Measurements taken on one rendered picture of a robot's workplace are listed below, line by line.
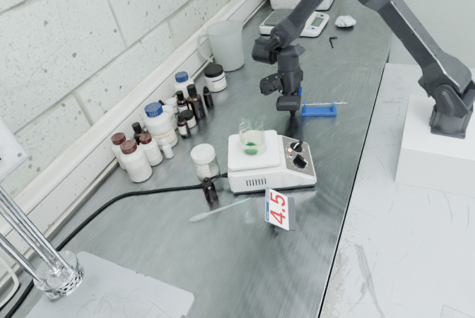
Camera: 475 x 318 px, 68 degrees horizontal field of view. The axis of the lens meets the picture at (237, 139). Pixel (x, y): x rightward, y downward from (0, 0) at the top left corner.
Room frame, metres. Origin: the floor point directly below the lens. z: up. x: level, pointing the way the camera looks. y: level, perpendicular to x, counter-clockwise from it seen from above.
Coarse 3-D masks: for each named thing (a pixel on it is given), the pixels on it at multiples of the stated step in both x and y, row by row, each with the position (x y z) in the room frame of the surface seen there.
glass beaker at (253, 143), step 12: (240, 120) 0.65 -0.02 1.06; (252, 120) 0.65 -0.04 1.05; (264, 120) 0.62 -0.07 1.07; (240, 132) 0.61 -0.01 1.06; (252, 132) 0.60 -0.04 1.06; (264, 132) 0.61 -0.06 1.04; (240, 144) 0.62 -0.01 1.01; (252, 144) 0.60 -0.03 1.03; (264, 144) 0.61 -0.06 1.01; (252, 156) 0.60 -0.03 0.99
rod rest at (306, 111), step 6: (306, 108) 0.84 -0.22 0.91; (312, 108) 0.84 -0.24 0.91; (318, 108) 0.83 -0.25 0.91; (324, 108) 0.83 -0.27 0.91; (330, 108) 0.82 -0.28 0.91; (306, 114) 0.82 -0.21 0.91; (312, 114) 0.81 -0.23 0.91; (318, 114) 0.81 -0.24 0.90; (324, 114) 0.80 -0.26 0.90; (330, 114) 0.80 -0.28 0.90
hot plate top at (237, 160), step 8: (232, 136) 0.69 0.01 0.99; (272, 136) 0.65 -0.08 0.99; (232, 144) 0.66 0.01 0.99; (272, 144) 0.63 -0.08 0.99; (232, 152) 0.63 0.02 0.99; (240, 152) 0.62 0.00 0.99; (264, 152) 0.61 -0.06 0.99; (272, 152) 0.60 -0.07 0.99; (232, 160) 0.60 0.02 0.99; (240, 160) 0.59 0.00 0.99; (248, 160) 0.59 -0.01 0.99; (256, 160) 0.58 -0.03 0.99; (264, 160) 0.58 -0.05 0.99; (272, 160) 0.57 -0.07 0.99; (280, 160) 0.57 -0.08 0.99; (232, 168) 0.58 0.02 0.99; (240, 168) 0.57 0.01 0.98; (248, 168) 0.57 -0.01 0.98
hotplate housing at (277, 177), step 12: (264, 168) 0.57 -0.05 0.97; (276, 168) 0.56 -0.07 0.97; (240, 180) 0.57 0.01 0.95; (252, 180) 0.56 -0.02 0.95; (264, 180) 0.56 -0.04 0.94; (276, 180) 0.56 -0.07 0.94; (288, 180) 0.55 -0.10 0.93; (300, 180) 0.55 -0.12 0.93; (312, 180) 0.55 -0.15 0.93; (240, 192) 0.57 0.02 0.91
